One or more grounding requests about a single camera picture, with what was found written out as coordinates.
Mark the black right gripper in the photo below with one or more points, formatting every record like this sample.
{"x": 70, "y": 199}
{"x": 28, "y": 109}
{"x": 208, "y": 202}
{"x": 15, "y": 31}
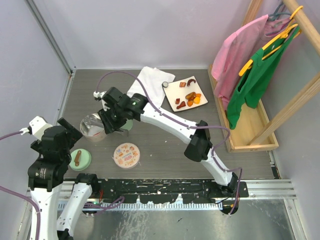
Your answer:
{"x": 109, "y": 126}

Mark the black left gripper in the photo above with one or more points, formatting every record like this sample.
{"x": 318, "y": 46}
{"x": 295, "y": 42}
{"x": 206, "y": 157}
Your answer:
{"x": 73, "y": 134}

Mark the round silver tin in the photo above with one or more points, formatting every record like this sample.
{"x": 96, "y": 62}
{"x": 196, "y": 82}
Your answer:
{"x": 92, "y": 128}

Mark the tall green canister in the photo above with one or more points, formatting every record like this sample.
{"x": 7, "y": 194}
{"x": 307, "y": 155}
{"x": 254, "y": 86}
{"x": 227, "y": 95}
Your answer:
{"x": 128, "y": 125}

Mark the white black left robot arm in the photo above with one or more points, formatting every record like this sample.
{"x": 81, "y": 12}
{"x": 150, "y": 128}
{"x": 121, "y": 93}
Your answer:
{"x": 45, "y": 180}

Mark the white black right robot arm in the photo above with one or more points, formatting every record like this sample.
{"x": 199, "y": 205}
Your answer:
{"x": 195, "y": 135}

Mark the green canister lid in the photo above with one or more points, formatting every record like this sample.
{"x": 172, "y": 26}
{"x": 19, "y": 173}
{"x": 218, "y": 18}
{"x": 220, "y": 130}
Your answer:
{"x": 80, "y": 159}

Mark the round bakery tin lid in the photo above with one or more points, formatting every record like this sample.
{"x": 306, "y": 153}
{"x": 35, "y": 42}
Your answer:
{"x": 126, "y": 155}

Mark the white folded cloth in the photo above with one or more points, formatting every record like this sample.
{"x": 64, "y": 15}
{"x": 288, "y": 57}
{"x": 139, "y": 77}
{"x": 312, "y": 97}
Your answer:
{"x": 152, "y": 79}

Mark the white square plate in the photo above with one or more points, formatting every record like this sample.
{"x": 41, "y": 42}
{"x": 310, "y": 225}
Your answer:
{"x": 173, "y": 91}

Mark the orange food pieces pile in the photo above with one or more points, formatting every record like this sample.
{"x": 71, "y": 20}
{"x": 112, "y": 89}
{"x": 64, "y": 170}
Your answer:
{"x": 191, "y": 98}

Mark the wooden clothes rack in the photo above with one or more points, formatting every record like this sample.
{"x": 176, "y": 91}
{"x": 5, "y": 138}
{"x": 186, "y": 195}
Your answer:
{"x": 290, "y": 109}

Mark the pink shirt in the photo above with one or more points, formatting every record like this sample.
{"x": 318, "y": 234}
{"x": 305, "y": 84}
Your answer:
{"x": 237, "y": 49}

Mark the green shirt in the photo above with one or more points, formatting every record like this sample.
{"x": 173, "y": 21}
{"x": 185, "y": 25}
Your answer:
{"x": 254, "y": 82}

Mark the grey hanger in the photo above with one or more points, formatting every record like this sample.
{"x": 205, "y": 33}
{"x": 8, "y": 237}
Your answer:
{"x": 276, "y": 17}

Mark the yellow hanger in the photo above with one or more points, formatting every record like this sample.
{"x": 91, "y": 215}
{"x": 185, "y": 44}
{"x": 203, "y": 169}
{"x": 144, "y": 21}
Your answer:
{"x": 282, "y": 35}

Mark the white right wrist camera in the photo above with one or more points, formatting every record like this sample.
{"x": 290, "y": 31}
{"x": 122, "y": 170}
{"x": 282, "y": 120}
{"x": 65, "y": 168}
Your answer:
{"x": 102, "y": 97}

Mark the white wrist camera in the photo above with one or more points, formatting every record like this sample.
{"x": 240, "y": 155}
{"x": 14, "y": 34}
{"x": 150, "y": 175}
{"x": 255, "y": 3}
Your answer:
{"x": 102, "y": 97}
{"x": 37, "y": 127}

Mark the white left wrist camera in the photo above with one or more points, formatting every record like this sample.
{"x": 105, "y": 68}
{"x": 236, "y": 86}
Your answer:
{"x": 37, "y": 127}

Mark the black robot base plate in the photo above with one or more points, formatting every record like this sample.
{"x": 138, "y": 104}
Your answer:
{"x": 160, "y": 191}

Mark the aluminium rail frame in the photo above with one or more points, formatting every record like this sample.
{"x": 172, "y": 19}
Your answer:
{"x": 269, "y": 189}

